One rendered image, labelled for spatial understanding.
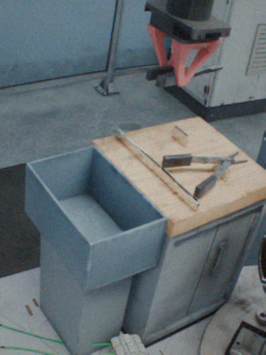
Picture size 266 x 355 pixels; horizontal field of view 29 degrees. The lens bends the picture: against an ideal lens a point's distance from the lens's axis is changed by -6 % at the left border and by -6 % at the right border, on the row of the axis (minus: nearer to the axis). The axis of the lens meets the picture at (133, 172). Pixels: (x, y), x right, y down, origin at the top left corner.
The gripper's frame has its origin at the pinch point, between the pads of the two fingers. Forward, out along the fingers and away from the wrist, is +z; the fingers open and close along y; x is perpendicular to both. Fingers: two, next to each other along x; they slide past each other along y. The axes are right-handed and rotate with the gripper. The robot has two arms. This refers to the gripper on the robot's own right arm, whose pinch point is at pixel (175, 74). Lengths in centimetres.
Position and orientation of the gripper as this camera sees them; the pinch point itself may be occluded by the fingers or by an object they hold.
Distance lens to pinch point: 69.7
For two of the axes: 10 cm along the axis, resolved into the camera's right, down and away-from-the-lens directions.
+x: 8.1, -2.3, 5.4
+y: 5.7, 5.5, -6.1
